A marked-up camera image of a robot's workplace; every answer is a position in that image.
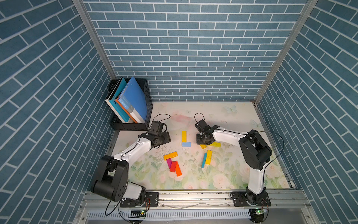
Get lemon yellow long block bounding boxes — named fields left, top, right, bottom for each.
left=208, top=142, right=221, bottom=147

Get teal long block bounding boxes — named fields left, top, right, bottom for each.
left=201, top=153, right=207, bottom=168

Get light blue short block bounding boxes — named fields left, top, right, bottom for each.
left=182, top=142, right=191, bottom=147

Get orange-yellow long block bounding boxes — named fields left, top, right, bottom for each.
left=163, top=152, right=178, bottom=160

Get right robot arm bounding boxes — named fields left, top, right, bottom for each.
left=195, top=119, right=272, bottom=207

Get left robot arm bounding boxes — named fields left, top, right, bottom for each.
left=90, top=121, right=171, bottom=206

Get bright yellow long block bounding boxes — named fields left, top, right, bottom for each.
left=205, top=150, right=212, bottom=165

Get magenta block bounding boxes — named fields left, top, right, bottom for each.
left=166, top=158, right=172, bottom=169

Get floral table mat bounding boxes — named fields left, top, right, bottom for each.
left=103, top=102, right=297, bottom=191

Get red block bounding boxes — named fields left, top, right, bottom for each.
left=170, top=161, right=177, bottom=172

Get black mesh file basket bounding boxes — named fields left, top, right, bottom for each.
left=105, top=77, right=153, bottom=131

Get orange block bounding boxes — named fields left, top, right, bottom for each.
left=175, top=162, right=182, bottom=176

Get blue book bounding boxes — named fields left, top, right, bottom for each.
left=118, top=77, right=147, bottom=124

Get teal book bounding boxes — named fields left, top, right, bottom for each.
left=105, top=77, right=133, bottom=123

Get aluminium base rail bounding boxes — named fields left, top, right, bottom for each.
left=74, top=189, right=319, bottom=224

